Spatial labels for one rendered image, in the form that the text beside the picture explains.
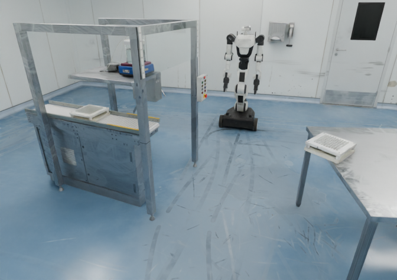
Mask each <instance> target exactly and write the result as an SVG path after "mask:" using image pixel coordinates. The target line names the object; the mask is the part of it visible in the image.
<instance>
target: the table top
mask: <svg viewBox="0 0 397 280"><path fill-rule="evenodd" d="M306 131H307V132H308V134H309V135H310V137H311V138H313V137H315V136H317V135H319V134H321V133H322V132H325V133H327V134H330V135H334V136H337V137H339V138H342V139H345V140H348V141H351V142H354V143H357V145H356V146H355V153H354V154H351V155H350V156H349V157H347V158H346V159H344V160H343V161H342V162H340V163H339V164H336V163H335V162H332V161H329V160H327V161H328V163H329V164H330V165H331V167H332V168H333V170H334V171H335V172H336V174H337V175H338V177H339V178H340V179H341V181H342V183H343V184H344V185H345V187H346V188H347V190H348V191H349V193H350V194H351V195H352V197H353V198H354V200H355V201H356V203H357V204H358V206H359V207H360V208H361V210H362V212H364V214H365V216H366V217H367V219H368V220H369V221H370V222H387V223H397V129H388V128H345V127H323V126H307V127H306Z"/></svg>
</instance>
